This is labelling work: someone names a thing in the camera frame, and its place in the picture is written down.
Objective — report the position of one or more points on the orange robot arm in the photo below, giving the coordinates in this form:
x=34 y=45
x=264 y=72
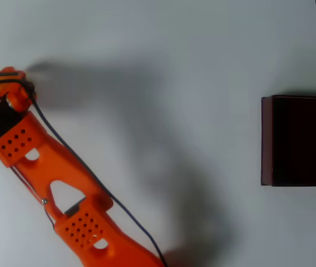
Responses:
x=69 y=172

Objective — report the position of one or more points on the dark red box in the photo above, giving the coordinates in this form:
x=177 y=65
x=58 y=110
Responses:
x=300 y=142

